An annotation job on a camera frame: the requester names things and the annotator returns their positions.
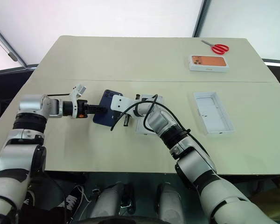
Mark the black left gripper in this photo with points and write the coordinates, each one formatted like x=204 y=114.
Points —
x=81 y=107

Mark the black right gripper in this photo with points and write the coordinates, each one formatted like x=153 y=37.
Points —
x=126 y=121

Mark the dark blue smartphone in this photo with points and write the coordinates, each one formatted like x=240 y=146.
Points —
x=102 y=120

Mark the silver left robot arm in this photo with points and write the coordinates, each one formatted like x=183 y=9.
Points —
x=30 y=103

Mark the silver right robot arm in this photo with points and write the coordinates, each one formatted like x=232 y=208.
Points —
x=191 y=163

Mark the white open phone box tray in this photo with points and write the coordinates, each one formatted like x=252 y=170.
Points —
x=159 y=98

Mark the white phone box base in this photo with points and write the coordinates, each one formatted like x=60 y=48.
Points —
x=213 y=114

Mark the phone box lid orange print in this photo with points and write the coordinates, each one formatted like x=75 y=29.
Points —
x=208 y=63

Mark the grey rounded shape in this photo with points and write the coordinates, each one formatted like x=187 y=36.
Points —
x=107 y=203
x=170 y=203

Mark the black sneaker white laces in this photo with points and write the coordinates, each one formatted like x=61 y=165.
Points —
x=70 y=200
x=30 y=198

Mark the grey slanted metal bar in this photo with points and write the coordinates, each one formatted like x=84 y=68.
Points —
x=4 y=44

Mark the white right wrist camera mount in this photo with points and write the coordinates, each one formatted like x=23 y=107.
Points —
x=121 y=103

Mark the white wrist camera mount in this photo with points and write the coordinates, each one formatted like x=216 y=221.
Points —
x=121 y=103
x=78 y=92

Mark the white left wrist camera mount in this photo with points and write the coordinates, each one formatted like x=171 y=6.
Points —
x=78 y=92

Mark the dark window frame post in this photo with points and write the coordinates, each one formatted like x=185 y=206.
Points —
x=201 y=17

